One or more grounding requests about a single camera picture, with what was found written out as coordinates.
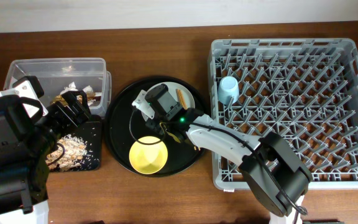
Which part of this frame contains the food scraps and rice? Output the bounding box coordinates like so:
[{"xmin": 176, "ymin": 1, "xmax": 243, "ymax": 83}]
[{"xmin": 45, "ymin": 134, "xmax": 101, "ymax": 172}]

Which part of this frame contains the clear plastic bin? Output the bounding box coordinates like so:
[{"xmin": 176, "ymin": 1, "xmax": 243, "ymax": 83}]
[{"xmin": 3, "ymin": 58, "xmax": 112, "ymax": 118}]

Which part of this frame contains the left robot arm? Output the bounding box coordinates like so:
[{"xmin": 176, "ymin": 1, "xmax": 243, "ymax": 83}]
[{"xmin": 0, "ymin": 91, "xmax": 91, "ymax": 223}]

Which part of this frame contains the yellow bowl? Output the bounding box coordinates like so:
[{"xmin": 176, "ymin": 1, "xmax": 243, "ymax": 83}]
[{"xmin": 129, "ymin": 136, "xmax": 168, "ymax": 175}]

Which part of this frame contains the blue cup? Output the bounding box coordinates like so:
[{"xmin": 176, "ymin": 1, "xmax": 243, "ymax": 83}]
[{"xmin": 218, "ymin": 76, "xmax": 239, "ymax": 105}]

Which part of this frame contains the white napkin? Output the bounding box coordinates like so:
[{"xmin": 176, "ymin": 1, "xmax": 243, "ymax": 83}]
[{"xmin": 60, "ymin": 82, "xmax": 96, "ymax": 96}]

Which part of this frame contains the round black serving tray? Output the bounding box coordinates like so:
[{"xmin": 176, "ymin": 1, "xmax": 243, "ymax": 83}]
[{"xmin": 104, "ymin": 76, "xmax": 210, "ymax": 177}]

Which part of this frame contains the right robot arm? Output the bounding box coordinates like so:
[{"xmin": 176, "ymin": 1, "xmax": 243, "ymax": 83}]
[{"xmin": 132, "ymin": 84, "xmax": 312, "ymax": 223}]

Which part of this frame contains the gold snack wrapper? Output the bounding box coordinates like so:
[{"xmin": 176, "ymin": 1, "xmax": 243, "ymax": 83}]
[{"xmin": 50, "ymin": 92, "xmax": 101, "ymax": 106}]

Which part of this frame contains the grey dishwasher rack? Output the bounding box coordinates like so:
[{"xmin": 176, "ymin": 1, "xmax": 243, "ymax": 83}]
[{"xmin": 208, "ymin": 38, "xmax": 358, "ymax": 190}]

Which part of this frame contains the pale grey plate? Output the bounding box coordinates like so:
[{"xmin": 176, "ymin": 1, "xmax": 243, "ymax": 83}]
[{"xmin": 146, "ymin": 82, "xmax": 195, "ymax": 108}]

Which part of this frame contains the black rectangular tray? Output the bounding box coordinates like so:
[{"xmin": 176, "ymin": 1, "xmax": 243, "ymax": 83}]
[{"xmin": 53, "ymin": 115, "xmax": 103, "ymax": 159}]

